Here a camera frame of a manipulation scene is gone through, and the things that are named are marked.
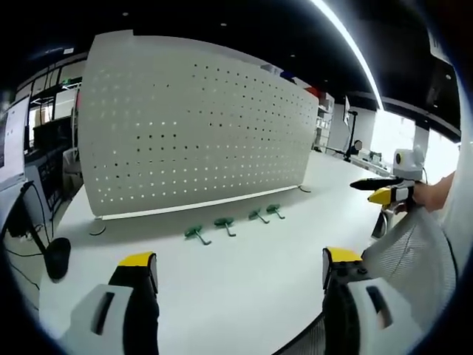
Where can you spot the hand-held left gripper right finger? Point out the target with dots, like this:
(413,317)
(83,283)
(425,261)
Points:
(369,314)

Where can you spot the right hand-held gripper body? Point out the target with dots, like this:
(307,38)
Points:
(405,166)

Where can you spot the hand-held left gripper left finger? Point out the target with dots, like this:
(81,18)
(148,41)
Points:
(97,310)

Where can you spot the green hook assembly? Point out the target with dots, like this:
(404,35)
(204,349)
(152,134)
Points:
(255,214)
(196,232)
(273,209)
(224,222)

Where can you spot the white perforated mounting plate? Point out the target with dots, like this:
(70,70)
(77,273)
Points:
(199,137)

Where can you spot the black tripod stand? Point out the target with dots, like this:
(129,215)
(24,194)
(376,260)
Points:
(351,133)

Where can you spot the black stand with round base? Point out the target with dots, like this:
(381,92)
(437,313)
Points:
(57,259)

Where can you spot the person's white shirt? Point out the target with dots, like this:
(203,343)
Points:
(454,218)

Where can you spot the white storage shelf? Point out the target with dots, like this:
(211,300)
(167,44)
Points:
(324,118)

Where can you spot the ceiling light strip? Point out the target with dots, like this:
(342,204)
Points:
(354,51)

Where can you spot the computer monitor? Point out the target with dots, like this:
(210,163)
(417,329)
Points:
(13,137)

